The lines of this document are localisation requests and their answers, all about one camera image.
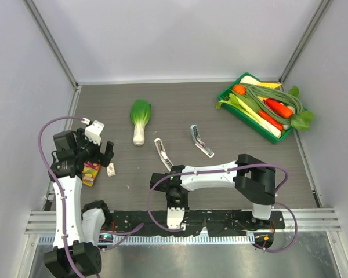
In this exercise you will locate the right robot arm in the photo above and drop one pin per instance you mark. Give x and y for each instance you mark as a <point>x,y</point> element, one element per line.
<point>254,179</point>

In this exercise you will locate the staples box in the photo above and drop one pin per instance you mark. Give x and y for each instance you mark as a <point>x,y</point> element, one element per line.
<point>110,170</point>

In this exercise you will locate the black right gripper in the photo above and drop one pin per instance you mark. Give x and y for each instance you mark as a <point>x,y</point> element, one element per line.
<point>170,204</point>

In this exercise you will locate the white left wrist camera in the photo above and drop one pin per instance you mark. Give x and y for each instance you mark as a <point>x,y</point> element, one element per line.
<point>93,131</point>

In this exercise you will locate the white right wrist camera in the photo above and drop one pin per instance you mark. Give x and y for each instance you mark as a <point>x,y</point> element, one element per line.
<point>175,218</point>

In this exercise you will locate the green bok choy toy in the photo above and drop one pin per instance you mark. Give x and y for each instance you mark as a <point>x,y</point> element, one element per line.
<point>140,115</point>

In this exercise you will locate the white stapler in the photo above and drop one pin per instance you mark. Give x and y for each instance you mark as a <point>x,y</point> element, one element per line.
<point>162,154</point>

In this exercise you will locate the white radish toy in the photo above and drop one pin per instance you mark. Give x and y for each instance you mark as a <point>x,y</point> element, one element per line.
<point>250,80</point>

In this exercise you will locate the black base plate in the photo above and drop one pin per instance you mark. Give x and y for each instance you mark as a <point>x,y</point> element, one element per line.
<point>217,223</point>

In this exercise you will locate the yellow corn toy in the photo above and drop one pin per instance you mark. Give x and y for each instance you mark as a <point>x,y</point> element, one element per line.
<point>270,85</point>

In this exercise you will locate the perforated cable duct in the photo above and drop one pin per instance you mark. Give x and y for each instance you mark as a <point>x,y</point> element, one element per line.
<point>202,239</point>

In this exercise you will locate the red chili pepper toy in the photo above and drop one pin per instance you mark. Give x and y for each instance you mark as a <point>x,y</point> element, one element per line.
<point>269,119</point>

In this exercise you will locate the green long beans bundle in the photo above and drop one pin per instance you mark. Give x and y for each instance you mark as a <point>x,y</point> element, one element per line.
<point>259,94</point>

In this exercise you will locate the orange carrot toy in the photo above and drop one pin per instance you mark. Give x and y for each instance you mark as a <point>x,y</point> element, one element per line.
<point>280,109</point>

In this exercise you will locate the green plastic tray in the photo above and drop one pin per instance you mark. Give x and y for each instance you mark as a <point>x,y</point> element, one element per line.
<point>287,128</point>

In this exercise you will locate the orange pumpkin toy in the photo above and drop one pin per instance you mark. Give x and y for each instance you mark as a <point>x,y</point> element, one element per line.
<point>239,89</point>

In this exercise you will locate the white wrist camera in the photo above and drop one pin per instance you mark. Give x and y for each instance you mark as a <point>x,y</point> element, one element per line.
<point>175,218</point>
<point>93,131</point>

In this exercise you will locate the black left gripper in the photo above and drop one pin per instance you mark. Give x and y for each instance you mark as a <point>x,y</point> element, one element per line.
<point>104,158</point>

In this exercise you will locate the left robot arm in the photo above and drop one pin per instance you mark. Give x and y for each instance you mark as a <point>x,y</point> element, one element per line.
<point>75,247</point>

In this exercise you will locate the colourful snack packet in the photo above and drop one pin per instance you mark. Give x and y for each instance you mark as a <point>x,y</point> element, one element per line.
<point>90,173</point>

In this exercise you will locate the green lettuce leaf toy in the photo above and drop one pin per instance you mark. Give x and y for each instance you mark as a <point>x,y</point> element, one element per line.
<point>302,118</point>

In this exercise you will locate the pale green leek toy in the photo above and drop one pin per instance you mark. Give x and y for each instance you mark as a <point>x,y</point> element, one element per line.
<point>247,111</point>

